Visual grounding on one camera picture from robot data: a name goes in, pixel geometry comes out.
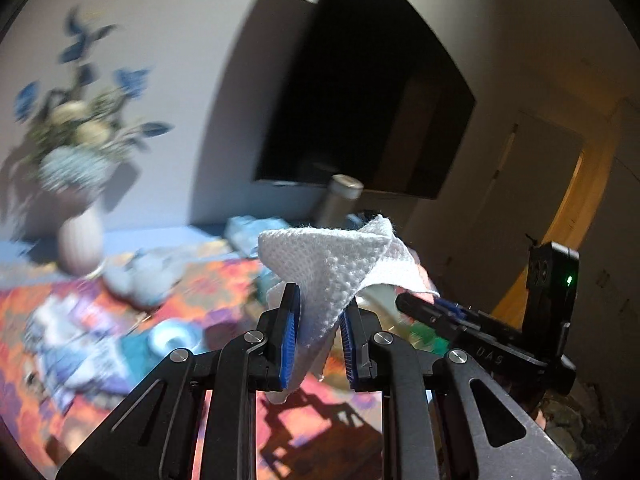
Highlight green item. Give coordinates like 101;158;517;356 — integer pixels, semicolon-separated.
408;324;449;356

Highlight blue white Dafi packet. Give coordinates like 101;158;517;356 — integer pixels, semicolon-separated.
23;294;134;394

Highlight white blue plush toy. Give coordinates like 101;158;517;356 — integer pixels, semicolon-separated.
102;252;186;312

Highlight white paper towel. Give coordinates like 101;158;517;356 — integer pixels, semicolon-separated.
257;214;439;404

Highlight floral orange table mat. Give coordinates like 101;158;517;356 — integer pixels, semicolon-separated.
1;255;383;479

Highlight wooden door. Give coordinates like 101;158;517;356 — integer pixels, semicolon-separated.
483;107;622;324

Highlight white ribbed vase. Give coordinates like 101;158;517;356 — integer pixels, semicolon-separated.
56;204;104;276

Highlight light blue tissue pack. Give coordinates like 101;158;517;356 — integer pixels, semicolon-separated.
224;216;290;258

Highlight silver thermos bottle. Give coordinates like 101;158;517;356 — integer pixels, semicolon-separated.
314;174;363;229

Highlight black television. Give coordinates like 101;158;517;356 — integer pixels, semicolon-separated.
254;0;475;200

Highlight blue white artificial flowers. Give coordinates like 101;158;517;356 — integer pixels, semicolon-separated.
14;6;174;194

